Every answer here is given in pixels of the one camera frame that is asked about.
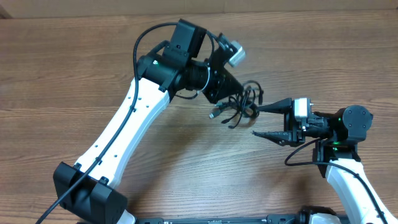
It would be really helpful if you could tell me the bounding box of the black USB-C cable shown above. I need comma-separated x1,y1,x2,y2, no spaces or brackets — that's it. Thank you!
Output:
220,80,265,129

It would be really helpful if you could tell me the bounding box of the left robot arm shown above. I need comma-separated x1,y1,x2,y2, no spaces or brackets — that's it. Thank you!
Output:
53,20,246,223

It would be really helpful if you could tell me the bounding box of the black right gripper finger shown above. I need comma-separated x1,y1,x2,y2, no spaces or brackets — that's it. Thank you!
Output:
257,98,292,114
252,131,294,146

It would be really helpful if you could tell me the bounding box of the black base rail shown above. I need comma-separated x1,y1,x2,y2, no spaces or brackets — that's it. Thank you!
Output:
136,214,303,224

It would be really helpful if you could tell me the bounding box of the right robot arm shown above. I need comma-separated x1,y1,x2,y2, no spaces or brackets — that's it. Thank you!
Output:
253,98,397,223

